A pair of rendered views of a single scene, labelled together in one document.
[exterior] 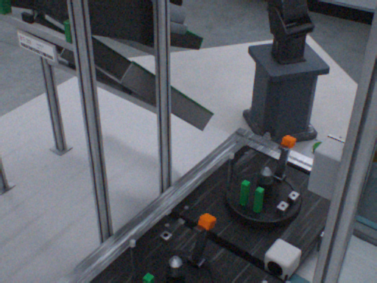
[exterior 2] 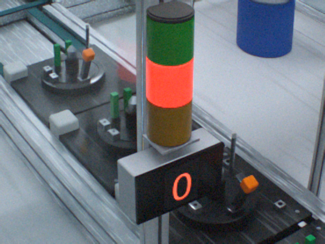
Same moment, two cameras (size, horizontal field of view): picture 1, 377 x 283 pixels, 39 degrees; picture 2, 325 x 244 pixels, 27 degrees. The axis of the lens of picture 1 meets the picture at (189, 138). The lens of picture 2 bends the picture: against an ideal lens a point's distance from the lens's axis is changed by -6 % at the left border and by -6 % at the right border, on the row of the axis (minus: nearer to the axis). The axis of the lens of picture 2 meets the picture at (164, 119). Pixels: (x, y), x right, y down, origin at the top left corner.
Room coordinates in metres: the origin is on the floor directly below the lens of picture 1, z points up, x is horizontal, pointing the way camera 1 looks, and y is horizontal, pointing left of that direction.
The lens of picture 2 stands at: (0.71, -0.85, 1.72)
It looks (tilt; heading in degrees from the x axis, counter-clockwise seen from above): 33 degrees down; 108
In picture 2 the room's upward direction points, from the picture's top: 1 degrees clockwise
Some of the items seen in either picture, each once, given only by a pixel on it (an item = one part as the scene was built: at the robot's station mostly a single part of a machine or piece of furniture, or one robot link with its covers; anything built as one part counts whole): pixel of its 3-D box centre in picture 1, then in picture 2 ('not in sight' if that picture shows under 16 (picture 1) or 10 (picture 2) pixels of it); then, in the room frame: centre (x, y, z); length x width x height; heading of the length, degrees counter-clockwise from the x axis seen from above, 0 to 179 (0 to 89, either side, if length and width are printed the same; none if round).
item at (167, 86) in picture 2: not in sight; (169, 76); (0.51, -0.22, 1.33); 0.05 x 0.05 x 0.05
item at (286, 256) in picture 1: (281, 259); not in sight; (0.58, -0.15, 0.97); 0.05 x 0.05 x 0.04; 53
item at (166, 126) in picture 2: not in sight; (169, 115); (0.51, -0.22, 1.28); 0.05 x 0.05 x 0.05
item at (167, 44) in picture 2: not in sight; (170, 35); (0.51, -0.22, 1.38); 0.05 x 0.05 x 0.05
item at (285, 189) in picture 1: (263, 197); not in sight; (0.72, -0.14, 0.98); 0.14 x 0.14 x 0.02
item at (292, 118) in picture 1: (283, 93); not in sight; (1.11, -0.23, 0.96); 0.15 x 0.15 x 0.20; 16
